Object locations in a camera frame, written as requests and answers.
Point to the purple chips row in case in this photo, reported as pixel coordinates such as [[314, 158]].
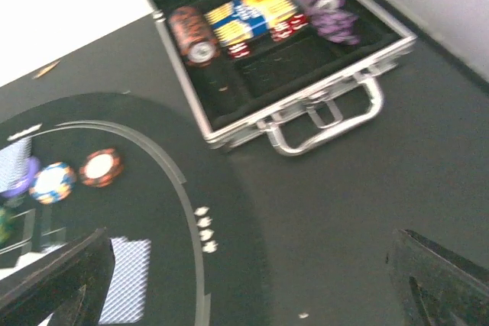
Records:
[[324, 9]]

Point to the green poker chips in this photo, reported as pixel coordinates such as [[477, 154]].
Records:
[[7, 224]]

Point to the brown chips row in case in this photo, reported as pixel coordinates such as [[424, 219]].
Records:
[[194, 38]]

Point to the purple small blind button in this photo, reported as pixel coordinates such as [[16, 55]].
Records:
[[23, 184]]

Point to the blue chips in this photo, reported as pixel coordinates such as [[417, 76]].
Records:
[[53, 183]]

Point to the round black poker mat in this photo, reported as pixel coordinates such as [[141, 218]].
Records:
[[181, 205]]

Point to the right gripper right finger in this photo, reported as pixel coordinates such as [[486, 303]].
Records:
[[436, 286]]

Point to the aluminium poker case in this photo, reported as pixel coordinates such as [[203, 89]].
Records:
[[276, 76]]

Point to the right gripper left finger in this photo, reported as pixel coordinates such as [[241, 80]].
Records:
[[69, 285]]

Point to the face-down burn card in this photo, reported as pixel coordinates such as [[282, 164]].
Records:
[[126, 280]]

